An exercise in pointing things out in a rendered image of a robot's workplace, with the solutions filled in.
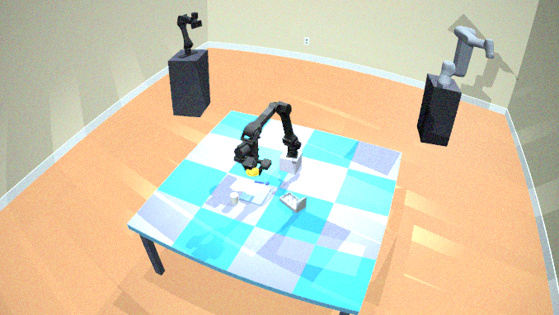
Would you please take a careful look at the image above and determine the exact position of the yellow plate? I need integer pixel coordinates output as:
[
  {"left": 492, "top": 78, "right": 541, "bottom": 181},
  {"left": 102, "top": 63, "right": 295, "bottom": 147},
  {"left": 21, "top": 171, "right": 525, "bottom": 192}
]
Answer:
[{"left": 246, "top": 168, "right": 259, "bottom": 177}]

